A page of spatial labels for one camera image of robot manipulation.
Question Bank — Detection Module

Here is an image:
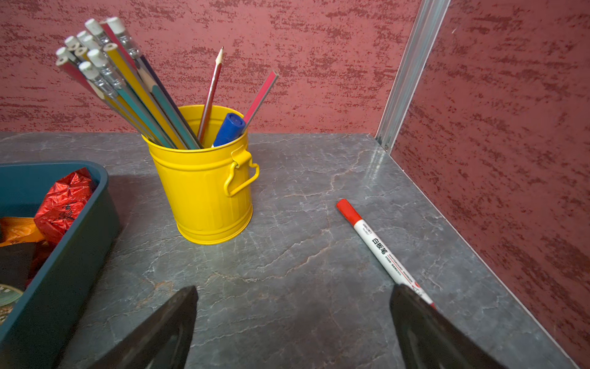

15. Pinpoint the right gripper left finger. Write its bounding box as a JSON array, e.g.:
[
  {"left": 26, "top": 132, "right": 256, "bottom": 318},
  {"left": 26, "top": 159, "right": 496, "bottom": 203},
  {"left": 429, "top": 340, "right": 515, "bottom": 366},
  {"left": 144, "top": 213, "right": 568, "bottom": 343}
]
[{"left": 91, "top": 285, "right": 198, "bottom": 368}]

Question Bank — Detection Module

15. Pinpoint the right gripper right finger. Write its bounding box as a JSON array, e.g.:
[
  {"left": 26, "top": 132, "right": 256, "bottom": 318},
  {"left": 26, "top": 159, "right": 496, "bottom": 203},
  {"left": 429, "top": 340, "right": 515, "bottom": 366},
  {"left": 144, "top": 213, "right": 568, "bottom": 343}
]
[{"left": 390, "top": 284, "right": 504, "bottom": 368}]

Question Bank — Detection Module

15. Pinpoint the teal plastic storage box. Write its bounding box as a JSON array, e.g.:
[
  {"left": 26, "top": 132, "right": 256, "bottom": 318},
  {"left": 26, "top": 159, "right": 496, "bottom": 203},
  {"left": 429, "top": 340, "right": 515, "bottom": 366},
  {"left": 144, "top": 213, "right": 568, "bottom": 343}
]
[{"left": 1, "top": 161, "right": 120, "bottom": 368}]

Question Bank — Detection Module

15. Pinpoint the red foil tea bag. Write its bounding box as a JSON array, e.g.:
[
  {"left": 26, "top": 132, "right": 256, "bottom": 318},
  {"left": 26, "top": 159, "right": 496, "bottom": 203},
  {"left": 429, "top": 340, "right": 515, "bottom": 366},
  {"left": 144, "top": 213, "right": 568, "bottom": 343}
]
[{"left": 34, "top": 168, "right": 95, "bottom": 246}]

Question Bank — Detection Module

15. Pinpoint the orange tea bag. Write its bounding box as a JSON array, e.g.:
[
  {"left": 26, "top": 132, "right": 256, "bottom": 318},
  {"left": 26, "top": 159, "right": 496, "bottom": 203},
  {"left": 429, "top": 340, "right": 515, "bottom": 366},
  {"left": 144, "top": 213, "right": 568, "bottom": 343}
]
[{"left": 1, "top": 217, "right": 45, "bottom": 247}]

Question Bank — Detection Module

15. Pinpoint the red white marker pen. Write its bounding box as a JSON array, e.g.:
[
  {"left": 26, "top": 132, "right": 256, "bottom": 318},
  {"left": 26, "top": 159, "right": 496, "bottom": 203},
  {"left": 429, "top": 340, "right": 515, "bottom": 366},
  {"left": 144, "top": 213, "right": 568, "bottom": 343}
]
[{"left": 336, "top": 199, "right": 436, "bottom": 308}]

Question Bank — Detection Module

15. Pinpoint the yellow pen holder cup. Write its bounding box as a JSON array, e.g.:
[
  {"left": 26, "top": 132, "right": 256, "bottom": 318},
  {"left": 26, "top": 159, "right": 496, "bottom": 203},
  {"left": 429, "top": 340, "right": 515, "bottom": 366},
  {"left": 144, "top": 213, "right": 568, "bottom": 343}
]
[{"left": 147, "top": 105, "right": 261, "bottom": 245}]

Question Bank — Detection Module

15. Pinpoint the blue marker in cup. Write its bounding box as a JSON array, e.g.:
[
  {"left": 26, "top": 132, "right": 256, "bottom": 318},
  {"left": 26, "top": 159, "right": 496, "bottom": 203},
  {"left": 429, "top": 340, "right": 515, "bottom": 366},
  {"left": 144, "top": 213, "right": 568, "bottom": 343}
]
[{"left": 213, "top": 113, "right": 246, "bottom": 147}]

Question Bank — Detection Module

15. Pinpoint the pink pencil in cup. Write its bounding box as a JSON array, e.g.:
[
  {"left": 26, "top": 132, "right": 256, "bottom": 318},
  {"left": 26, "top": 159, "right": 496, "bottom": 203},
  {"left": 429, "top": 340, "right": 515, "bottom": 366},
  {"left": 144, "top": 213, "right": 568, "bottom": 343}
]
[{"left": 244, "top": 70, "right": 279, "bottom": 129}]

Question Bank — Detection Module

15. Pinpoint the red pencil in cup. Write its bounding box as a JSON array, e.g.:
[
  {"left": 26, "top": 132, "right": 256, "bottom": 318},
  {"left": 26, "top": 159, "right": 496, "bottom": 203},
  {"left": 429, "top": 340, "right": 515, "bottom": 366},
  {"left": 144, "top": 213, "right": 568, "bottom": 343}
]
[{"left": 198, "top": 47, "right": 224, "bottom": 147}]

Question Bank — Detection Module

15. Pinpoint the teal eraser-tipped pencil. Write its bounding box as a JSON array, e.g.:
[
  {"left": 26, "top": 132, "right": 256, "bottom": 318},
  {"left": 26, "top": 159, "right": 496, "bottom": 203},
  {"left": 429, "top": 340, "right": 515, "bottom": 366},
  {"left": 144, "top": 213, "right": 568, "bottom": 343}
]
[{"left": 79, "top": 47, "right": 171, "bottom": 149}]

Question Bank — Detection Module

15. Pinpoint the yellow eraser-tipped pencil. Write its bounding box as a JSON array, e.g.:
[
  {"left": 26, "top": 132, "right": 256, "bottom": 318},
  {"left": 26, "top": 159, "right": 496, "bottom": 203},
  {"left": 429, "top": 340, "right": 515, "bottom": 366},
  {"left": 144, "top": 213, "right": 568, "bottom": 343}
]
[{"left": 103, "top": 43, "right": 187, "bottom": 149}]

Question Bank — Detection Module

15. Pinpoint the dark blue eraser-tipped pencil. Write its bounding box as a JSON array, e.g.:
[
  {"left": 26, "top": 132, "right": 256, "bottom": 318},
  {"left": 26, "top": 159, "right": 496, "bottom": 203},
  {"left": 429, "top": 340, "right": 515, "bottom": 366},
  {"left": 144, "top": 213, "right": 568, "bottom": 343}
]
[{"left": 106, "top": 17, "right": 202, "bottom": 149}]

